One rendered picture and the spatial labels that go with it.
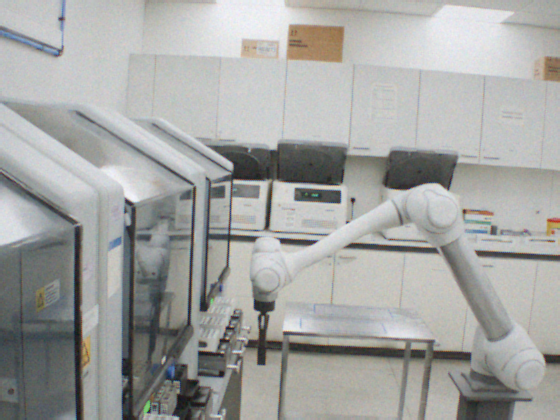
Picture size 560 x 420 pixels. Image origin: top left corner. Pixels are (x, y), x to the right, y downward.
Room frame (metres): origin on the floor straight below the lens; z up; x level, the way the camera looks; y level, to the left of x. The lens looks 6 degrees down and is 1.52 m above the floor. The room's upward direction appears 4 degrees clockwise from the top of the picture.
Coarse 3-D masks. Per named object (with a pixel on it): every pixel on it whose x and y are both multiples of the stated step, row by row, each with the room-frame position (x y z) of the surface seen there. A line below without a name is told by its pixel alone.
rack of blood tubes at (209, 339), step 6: (204, 330) 2.01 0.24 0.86; (210, 330) 2.01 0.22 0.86; (216, 330) 2.01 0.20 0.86; (204, 336) 1.94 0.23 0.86; (210, 336) 1.94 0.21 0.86; (216, 336) 1.94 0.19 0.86; (204, 342) 2.01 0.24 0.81; (210, 342) 1.92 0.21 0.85; (216, 342) 1.93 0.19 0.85; (198, 348) 1.92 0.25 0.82; (204, 348) 1.92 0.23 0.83; (210, 348) 1.92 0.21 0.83; (216, 348) 1.94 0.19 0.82
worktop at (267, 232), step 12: (240, 228) 4.36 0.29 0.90; (264, 228) 4.44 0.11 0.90; (360, 240) 4.21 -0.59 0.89; (372, 240) 4.21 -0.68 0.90; (384, 240) 4.22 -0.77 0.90; (396, 240) 4.25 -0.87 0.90; (408, 240) 4.28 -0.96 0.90; (540, 240) 4.74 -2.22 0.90; (516, 252) 4.17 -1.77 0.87; (528, 252) 4.16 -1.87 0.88; (540, 252) 4.16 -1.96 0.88; (552, 252) 4.16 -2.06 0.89
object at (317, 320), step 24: (288, 312) 2.46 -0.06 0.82; (312, 312) 2.48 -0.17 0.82; (336, 312) 2.50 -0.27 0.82; (360, 312) 2.52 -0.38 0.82; (384, 312) 2.54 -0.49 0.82; (408, 312) 2.56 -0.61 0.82; (288, 336) 2.20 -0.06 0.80; (312, 336) 2.20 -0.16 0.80; (336, 336) 2.19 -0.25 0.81; (360, 336) 2.19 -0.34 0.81; (384, 336) 2.19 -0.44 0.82; (408, 336) 2.20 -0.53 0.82; (432, 336) 2.21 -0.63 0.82; (408, 360) 2.61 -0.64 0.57; (432, 360) 2.19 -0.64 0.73
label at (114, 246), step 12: (120, 204) 0.99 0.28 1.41; (120, 216) 1.00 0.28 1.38; (120, 240) 1.00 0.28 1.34; (108, 252) 0.94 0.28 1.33; (120, 252) 1.00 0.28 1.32; (108, 264) 0.94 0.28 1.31; (120, 264) 1.01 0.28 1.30; (108, 276) 0.94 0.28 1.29; (120, 276) 1.01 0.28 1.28; (108, 288) 0.94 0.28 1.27
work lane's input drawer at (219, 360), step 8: (224, 344) 2.00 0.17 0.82; (200, 352) 1.91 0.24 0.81; (208, 352) 1.91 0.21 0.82; (216, 352) 1.91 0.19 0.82; (224, 352) 1.92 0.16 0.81; (200, 360) 1.90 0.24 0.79; (208, 360) 1.90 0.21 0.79; (216, 360) 1.90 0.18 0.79; (224, 360) 1.90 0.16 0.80; (200, 368) 1.90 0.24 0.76; (208, 368) 1.90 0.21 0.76; (216, 368) 1.90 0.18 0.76; (224, 368) 1.90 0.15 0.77; (232, 368) 1.96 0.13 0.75; (224, 376) 1.90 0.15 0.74
